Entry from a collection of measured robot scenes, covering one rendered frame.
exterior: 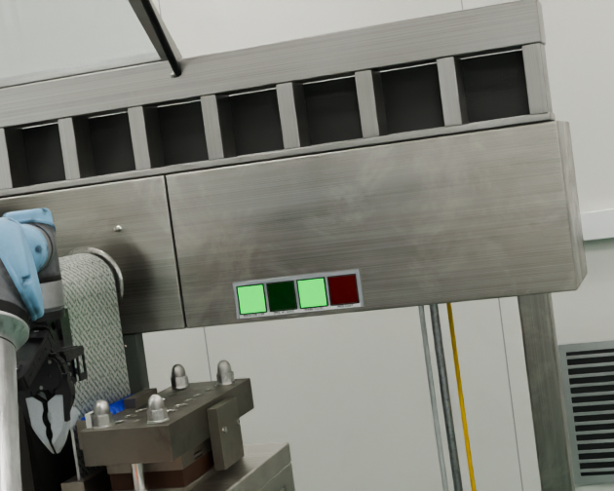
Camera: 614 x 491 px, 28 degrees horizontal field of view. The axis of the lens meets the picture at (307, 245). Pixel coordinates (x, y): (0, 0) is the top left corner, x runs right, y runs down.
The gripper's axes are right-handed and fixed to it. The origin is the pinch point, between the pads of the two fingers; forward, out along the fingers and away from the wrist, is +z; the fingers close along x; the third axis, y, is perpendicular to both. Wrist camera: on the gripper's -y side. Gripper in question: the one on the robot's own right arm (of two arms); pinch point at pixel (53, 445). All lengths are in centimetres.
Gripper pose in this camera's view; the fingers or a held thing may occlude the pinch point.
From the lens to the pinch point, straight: 188.5
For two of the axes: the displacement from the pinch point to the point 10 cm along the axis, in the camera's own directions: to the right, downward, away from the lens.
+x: -9.5, 1.1, 3.0
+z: 1.3, 9.9, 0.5
